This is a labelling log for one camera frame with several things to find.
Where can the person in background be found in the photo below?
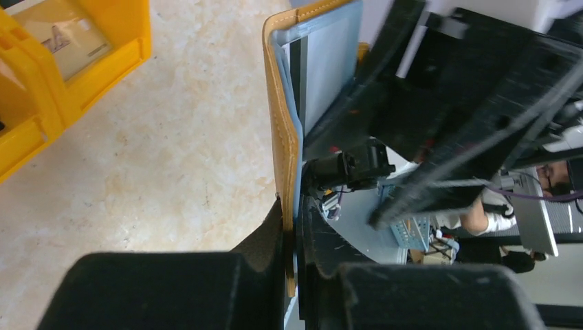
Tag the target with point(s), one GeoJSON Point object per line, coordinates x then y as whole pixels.
{"type": "Point", "coordinates": [552, 184]}

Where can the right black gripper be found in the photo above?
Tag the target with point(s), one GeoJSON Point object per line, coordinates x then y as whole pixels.
{"type": "Point", "coordinates": [486, 90]}

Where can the card with black stripe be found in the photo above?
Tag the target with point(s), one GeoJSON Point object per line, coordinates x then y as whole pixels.
{"type": "Point", "coordinates": [331, 60]}

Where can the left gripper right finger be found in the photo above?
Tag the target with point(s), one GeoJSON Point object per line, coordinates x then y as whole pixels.
{"type": "Point", "coordinates": [340, 288]}

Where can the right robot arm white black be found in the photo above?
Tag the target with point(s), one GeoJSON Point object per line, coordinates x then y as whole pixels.
{"type": "Point", "coordinates": [346, 168]}

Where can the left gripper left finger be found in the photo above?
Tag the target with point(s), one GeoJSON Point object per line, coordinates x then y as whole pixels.
{"type": "Point", "coordinates": [242, 288]}

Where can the yellow double storage bin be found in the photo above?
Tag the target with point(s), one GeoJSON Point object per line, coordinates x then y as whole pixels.
{"type": "Point", "coordinates": [37, 104]}

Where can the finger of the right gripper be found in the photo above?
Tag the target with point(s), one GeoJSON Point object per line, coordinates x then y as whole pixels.
{"type": "Point", "coordinates": [395, 95]}

